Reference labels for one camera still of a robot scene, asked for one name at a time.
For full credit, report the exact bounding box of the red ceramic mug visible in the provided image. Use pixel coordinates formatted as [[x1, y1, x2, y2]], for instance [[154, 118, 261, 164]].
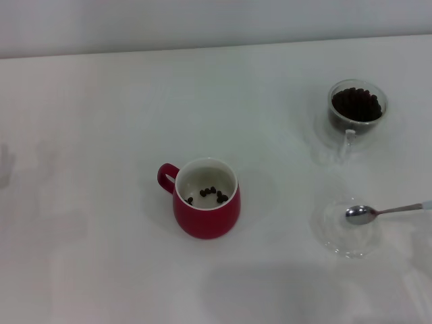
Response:
[[157, 157, 242, 240]]

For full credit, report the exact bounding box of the small clear glass saucer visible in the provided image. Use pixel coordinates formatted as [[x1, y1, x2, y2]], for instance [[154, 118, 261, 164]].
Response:
[[311, 196, 381, 260]]

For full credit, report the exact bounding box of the metal spoon light blue handle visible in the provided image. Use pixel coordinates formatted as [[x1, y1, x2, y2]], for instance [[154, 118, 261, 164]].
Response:
[[344, 199, 432, 226]]

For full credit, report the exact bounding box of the pile of coffee beans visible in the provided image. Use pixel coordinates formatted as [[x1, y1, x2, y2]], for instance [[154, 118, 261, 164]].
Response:
[[329, 86, 384, 134]]

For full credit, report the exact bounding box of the clear glass cup with handle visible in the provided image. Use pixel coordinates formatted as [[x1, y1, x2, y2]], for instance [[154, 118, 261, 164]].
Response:
[[326, 79, 388, 165]]

